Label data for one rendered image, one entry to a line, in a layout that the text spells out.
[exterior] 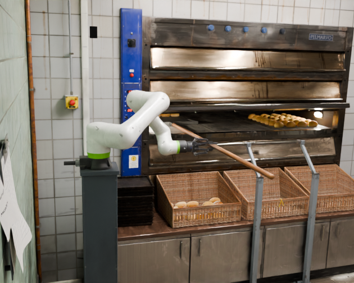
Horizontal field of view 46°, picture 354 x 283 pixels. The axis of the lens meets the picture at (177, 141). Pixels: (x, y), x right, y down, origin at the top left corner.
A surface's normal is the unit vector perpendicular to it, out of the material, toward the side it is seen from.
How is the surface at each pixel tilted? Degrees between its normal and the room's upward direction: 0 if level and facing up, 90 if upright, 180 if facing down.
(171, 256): 90
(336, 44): 90
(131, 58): 90
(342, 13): 90
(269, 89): 70
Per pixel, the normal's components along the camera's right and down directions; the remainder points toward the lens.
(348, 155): 0.29, 0.20
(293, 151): 0.26, -0.15
